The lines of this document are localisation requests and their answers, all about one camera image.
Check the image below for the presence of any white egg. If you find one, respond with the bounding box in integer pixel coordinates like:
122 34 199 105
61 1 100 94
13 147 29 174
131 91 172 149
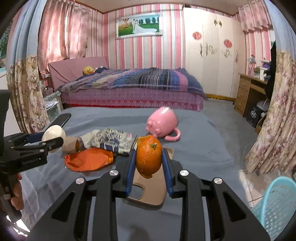
41 125 66 153

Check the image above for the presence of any printed snack wrapper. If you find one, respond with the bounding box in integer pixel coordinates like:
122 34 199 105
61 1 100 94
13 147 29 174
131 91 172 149
81 128 138 156

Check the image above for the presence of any orange mandarin fruit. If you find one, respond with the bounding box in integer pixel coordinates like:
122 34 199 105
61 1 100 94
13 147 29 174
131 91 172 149
136 135 163 179

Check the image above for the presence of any person's left hand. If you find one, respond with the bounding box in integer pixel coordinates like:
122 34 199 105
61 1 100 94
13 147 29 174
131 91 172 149
11 173 24 211

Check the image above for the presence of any black smartphone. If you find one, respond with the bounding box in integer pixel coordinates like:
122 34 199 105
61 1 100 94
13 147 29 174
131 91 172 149
44 113 71 132

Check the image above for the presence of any small bedside stand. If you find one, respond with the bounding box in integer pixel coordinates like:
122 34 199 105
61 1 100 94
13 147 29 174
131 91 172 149
44 91 63 122

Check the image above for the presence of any light blue plastic basket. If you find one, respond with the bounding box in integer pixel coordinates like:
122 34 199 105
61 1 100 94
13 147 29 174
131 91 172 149
251 176 295 240

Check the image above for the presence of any left floral curtain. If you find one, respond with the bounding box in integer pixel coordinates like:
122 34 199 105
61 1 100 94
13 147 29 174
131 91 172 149
6 1 49 133

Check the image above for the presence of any floral curtain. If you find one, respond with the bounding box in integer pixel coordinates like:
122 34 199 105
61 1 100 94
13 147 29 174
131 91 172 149
245 1 295 174
6 1 49 133

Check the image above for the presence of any bed with purple sheet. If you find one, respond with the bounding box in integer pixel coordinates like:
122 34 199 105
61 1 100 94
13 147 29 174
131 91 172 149
48 57 203 111

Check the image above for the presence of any tan phone case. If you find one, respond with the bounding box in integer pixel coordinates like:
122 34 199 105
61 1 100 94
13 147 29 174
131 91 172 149
125 146 175 208

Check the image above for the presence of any yellow duck plush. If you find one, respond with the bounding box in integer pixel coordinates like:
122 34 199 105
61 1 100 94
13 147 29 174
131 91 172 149
83 66 95 75

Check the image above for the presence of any grey table cloth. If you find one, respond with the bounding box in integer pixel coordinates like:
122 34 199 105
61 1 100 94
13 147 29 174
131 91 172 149
21 106 251 240

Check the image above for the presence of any black box under desk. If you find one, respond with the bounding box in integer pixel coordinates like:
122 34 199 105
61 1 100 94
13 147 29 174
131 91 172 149
246 106 263 128

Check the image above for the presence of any pink window curtain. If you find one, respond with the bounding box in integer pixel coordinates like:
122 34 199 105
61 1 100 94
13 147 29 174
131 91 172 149
37 1 103 75

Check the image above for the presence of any pink pig mug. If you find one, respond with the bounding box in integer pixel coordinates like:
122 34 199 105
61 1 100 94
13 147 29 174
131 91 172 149
145 106 181 142

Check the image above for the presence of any wooden desk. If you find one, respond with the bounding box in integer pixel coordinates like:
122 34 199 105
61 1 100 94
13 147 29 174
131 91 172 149
234 74 267 118

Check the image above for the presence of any blue plaid quilt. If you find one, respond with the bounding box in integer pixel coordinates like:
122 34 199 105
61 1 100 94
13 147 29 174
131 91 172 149
58 67 206 98

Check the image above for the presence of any desk lamp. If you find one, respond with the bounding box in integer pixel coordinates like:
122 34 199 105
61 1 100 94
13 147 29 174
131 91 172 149
247 54 256 76

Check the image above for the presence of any framed wedding picture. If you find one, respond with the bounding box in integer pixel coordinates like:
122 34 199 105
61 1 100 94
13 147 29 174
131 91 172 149
115 12 163 40

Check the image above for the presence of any white wardrobe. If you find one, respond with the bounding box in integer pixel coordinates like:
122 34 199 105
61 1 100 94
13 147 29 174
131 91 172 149
183 8 246 99

